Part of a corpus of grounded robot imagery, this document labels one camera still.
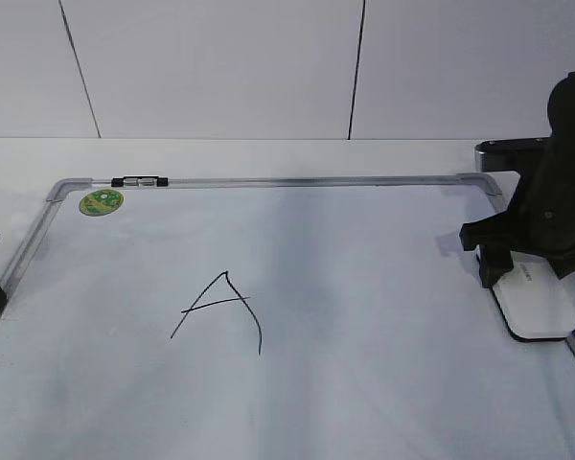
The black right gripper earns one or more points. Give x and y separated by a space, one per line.
546 214

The white whiteboard eraser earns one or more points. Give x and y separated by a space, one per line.
534 301

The round green sticker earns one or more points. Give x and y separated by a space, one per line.
101 203

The black silver hanging clip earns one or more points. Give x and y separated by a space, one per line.
152 181

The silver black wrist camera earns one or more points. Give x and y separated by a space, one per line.
521 156

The white whiteboard with aluminium frame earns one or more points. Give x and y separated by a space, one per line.
272 320

